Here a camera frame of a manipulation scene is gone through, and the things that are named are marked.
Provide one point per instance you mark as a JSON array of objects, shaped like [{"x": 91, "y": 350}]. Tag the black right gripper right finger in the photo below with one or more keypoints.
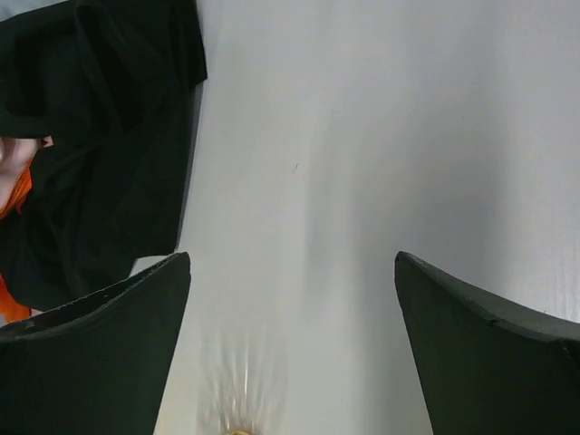
[{"x": 487, "y": 365}]

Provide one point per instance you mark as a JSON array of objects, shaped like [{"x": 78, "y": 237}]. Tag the black zip jacket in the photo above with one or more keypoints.
[{"x": 110, "y": 84}]

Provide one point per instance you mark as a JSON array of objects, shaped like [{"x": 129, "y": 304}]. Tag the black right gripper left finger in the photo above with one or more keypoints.
[{"x": 98, "y": 365}]

